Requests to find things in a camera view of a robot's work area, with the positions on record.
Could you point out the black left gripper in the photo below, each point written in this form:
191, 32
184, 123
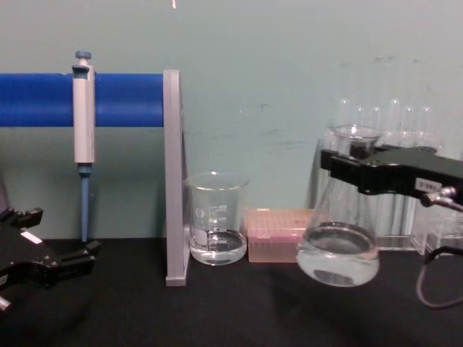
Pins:
25, 256

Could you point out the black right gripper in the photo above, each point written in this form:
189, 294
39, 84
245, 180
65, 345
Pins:
398, 173

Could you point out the clear conical glass flask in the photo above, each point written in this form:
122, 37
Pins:
336, 253

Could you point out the small clear test tube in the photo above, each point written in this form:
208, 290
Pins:
361, 115
427, 123
376, 117
409, 123

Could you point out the large clear test tube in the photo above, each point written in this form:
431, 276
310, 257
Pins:
394, 119
344, 112

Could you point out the clear acrylic tube rack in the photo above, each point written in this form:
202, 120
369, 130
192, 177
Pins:
398, 224

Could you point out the grey and blue pipette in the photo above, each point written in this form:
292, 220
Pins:
84, 119

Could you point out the pink pipette tip box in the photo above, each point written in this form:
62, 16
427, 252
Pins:
275, 246

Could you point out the grey stand upright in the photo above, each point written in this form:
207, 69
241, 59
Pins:
173, 180

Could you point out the blue stand bar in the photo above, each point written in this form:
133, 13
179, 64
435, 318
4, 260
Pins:
40, 101

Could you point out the clear glass beaker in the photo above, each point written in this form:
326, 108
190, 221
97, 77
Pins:
217, 249

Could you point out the black table cloth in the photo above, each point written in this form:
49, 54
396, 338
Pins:
224, 311

